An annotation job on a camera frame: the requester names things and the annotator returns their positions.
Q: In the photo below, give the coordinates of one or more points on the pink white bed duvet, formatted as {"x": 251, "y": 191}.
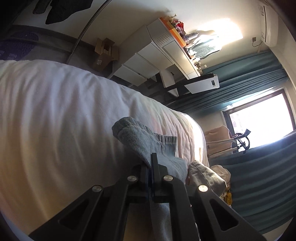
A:
{"x": 57, "y": 140}

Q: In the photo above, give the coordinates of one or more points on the white air conditioner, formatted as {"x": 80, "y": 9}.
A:
{"x": 268, "y": 24}

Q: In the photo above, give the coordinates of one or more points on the teal curtain left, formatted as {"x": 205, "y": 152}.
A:
{"x": 238, "y": 78}

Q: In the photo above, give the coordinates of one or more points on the orange box on desk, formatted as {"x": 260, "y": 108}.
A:
{"x": 174, "y": 32}

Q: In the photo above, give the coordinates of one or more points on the yellow cloth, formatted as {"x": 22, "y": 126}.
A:
{"x": 226, "y": 196}

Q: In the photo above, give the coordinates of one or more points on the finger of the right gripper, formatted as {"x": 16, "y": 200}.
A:
{"x": 138, "y": 189}
{"x": 163, "y": 184}

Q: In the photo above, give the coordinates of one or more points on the cardboard box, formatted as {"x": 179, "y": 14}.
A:
{"x": 105, "y": 52}

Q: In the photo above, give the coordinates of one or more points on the dark hanging clothes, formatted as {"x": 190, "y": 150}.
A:
{"x": 60, "y": 9}

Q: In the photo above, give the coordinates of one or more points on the blue denim jeans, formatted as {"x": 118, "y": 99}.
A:
{"x": 143, "y": 142}

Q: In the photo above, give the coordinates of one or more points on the white dresser desk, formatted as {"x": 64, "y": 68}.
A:
{"x": 149, "y": 50}

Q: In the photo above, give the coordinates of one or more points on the window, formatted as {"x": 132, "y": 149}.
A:
{"x": 268, "y": 118}

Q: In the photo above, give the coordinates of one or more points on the white puffer jacket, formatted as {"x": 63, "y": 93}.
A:
{"x": 216, "y": 177}

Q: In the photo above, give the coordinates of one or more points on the blue curtain right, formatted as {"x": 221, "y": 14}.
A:
{"x": 262, "y": 183}

